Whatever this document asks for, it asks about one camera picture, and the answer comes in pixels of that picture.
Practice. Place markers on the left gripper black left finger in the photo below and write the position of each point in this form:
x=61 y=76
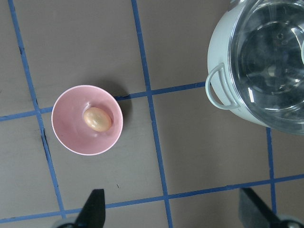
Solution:
x=92 y=214

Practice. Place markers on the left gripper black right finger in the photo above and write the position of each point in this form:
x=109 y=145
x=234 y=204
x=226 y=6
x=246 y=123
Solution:
x=254 y=213

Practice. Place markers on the brown egg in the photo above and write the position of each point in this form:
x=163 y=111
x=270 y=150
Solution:
x=97 y=119

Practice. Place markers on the glass pot lid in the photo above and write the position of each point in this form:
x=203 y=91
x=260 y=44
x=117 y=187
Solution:
x=267 y=62

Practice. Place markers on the brown paper table cover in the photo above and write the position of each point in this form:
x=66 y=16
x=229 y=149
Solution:
x=179 y=162

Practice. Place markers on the pink bowl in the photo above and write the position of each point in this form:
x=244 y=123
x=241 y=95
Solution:
x=69 y=125

